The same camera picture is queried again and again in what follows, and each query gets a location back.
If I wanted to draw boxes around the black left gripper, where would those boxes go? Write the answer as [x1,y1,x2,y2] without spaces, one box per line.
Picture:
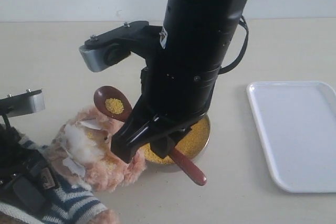
[1,124,50,214]

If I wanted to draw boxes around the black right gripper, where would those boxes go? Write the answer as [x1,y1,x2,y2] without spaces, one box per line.
[139,0,247,134]

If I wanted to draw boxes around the brown wooden spoon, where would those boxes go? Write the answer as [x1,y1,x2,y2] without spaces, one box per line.
[93,86,207,186]

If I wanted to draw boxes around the tan teddy bear striped shirt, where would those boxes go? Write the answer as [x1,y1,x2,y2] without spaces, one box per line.
[1,106,145,223]

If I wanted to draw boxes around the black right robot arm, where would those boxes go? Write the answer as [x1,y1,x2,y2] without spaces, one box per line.
[111,0,247,163]

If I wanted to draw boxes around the yellow millet grains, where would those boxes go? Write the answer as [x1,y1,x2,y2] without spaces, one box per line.
[141,115,211,165]

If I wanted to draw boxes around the metal bowl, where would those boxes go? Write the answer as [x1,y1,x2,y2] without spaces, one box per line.
[145,113,212,174]

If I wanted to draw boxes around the white rectangular plastic tray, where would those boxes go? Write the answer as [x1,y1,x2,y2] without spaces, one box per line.
[246,80,335,193]

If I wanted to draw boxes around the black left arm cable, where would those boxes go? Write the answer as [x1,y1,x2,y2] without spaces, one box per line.
[0,113,16,141]

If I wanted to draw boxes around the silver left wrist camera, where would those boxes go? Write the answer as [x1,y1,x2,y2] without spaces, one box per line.
[1,89,45,118]

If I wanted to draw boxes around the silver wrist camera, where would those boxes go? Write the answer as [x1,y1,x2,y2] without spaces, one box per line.
[79,20,162,72]
[1,89,45,118]

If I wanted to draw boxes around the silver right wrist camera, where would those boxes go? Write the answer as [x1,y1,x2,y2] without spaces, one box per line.
[79,20,162,72]

